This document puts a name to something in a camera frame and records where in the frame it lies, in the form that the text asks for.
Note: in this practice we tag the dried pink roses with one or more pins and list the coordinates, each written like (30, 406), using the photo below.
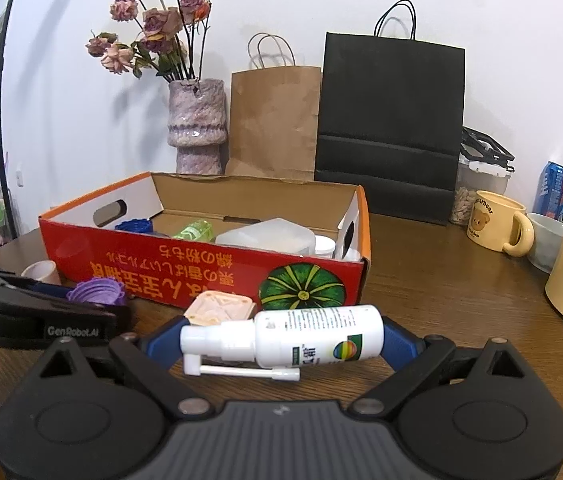
(159, 25)

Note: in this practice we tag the peach square lid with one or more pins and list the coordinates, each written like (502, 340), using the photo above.
(219, 310)

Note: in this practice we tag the small pink cup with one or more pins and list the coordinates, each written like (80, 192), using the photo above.
(41, 271)

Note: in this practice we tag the translucent plastic container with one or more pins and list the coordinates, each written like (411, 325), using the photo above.
(266, 237)

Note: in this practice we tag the small white jar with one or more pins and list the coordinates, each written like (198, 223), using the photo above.
(325, 247)

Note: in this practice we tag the blue drink can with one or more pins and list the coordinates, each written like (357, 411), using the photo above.
(551, 190)

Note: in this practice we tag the yellow bear mug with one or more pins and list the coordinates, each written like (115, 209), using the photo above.
(491, 222)

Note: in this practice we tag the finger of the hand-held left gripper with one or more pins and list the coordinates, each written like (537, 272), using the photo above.
(46, 290)
(120, 321)

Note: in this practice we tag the purple ridged lid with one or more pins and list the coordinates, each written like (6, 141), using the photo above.
(96, 292)

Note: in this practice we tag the green plastic bottle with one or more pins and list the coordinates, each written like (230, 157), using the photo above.
(194, 231)

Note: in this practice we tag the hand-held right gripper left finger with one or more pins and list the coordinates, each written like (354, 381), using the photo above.
(159, 340)

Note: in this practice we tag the pale grey bowl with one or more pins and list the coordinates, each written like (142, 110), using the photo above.
(549, 245)

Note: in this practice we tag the blue ridged lid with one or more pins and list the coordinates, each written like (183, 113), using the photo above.
(134, 225)

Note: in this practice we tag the orange cardboard box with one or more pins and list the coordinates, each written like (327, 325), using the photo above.
(186, 275)

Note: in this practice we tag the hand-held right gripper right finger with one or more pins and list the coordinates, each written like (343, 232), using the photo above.
(401, 342)

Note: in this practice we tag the clear jar of nuts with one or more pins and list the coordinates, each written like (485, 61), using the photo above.
(481, 175)

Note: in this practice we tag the black lamp stand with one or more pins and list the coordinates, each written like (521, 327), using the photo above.
(0, 110)

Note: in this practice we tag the white wall switch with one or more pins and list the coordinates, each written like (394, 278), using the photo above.
(19, 177)

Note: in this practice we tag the black paper bag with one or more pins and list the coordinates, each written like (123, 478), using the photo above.
(391, 110)

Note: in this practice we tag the purple knitted-look vase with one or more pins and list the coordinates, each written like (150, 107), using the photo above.
(197, 120)

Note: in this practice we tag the white spray bottle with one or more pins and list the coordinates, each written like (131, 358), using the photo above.
(311, 335)

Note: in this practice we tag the brown paper bag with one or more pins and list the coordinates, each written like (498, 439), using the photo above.
(276, 120)

